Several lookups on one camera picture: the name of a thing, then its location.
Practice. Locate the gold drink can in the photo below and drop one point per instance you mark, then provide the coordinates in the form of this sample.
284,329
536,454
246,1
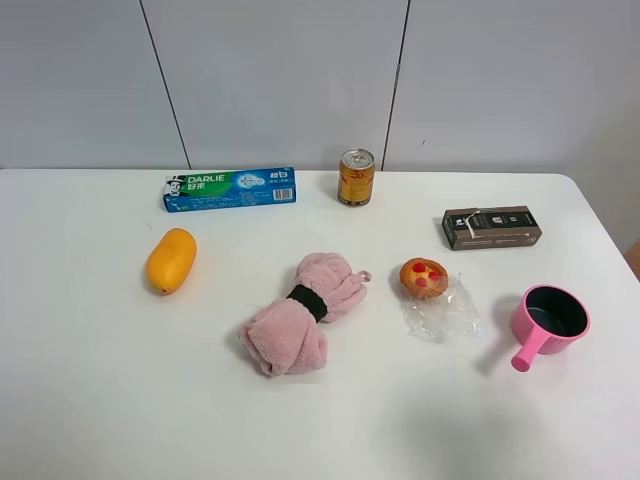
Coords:
356,176

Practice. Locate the green blue toothpaste box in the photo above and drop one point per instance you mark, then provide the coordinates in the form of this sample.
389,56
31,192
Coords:
230,189

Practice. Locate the pink rolled towel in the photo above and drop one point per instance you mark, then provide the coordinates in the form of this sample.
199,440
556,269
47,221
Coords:
285,337

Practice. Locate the toy fruit tart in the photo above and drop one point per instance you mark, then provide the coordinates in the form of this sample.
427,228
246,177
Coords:
423,278

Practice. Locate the orange yellow mango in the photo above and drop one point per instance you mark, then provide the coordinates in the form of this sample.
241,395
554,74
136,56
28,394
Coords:
171,261

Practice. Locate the clear plastic wrapper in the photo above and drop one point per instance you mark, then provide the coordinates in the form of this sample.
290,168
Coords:
439,319

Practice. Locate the dark brown rectangular box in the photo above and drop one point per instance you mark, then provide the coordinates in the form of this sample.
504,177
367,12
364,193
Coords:
490,228

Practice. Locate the pink saucepan with handle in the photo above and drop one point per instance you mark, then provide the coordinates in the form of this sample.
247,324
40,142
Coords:
547,320

